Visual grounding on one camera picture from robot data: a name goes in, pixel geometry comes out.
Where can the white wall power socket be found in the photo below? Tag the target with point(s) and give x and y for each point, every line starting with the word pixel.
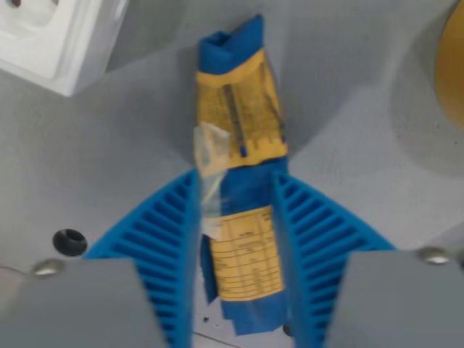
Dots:
pixel 54 40

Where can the yellowish adhesive tape roll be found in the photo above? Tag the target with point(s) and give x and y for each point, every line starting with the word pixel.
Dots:
pixel 453 72

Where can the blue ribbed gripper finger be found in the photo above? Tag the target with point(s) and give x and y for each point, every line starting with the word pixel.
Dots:
pixel 159 246
pixel 315 246

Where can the blue and yellow bag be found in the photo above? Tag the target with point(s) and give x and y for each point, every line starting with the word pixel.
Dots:
pixel 239 108

